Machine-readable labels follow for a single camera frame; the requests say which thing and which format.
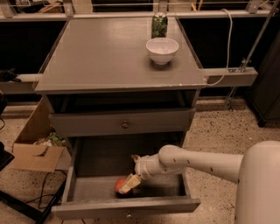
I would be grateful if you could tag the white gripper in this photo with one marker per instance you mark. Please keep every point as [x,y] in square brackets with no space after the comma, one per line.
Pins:
[142,167]

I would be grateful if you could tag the cardboard box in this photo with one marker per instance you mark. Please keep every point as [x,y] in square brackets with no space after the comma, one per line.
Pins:
[33,150]

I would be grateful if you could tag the white ceramic bowl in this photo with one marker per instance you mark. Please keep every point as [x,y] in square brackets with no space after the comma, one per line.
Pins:
[162,50]

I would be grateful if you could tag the open lower grey drawer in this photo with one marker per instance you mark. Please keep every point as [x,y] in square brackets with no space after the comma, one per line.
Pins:
[99,161]

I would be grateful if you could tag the black stand base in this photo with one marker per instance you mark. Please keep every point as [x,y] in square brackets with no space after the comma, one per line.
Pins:
[37,209]

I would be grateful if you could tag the red apple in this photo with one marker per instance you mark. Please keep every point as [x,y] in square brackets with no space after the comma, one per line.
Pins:
[120,186]

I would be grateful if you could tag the green soda can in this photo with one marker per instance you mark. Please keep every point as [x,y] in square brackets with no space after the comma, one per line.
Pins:
[159,25]

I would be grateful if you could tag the grey drawer cabinet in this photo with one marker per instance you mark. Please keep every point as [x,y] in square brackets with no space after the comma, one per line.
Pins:
[102,65]

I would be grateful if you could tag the closed upper grey drawer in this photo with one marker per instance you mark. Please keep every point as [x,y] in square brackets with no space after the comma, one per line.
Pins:
[122,122]

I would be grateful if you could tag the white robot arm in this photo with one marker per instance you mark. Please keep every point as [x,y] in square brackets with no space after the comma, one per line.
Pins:
[256,173]

